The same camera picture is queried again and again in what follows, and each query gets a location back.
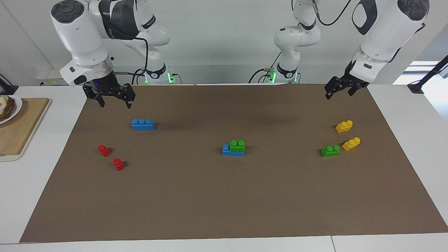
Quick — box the yellow two-stud toy brick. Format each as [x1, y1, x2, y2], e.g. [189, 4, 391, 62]
[335, 120, 354, 133]
[342, 137, 361, 152]

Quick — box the white plate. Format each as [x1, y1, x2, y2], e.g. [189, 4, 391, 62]
[0, 95, 23, 125]

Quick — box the black right base cable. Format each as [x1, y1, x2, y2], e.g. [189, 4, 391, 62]
[132, 68, 146, 85]

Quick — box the black camera stand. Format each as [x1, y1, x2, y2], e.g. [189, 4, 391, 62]
[407, 55, 448, 94]

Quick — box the toast with fried egg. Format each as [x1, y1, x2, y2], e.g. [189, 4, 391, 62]
[0, 96, 16, 119]

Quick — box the blue three-stud toy brick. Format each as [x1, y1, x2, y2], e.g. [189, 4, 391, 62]
[223, 144, 245, 157]
[132, 119, 155, 131]

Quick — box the white wall outlet box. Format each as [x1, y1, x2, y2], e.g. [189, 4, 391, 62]
[36, 68, 70, 86]

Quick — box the black device at table edge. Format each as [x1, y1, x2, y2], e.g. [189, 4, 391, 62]
[0, 74, 19, 96]

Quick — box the wooden cutting board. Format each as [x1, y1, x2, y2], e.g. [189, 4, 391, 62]
[0, 98, 51, 162]

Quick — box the black left base cable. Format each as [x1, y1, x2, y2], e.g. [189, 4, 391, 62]
[248, 52, 282, 84]

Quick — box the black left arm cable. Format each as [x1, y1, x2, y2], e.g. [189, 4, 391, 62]
[311, 0, 352, 27]

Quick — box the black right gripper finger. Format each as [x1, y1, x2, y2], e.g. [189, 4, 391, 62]
[119, 84, 137, 109]
[83, 87, 106, 108]

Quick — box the black base cable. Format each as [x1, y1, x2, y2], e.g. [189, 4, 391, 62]
[132, 68, 146, 85]
[248, 52, 282, 84]

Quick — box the brown table mat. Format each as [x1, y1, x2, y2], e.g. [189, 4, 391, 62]
[19, 83, 448, 243]

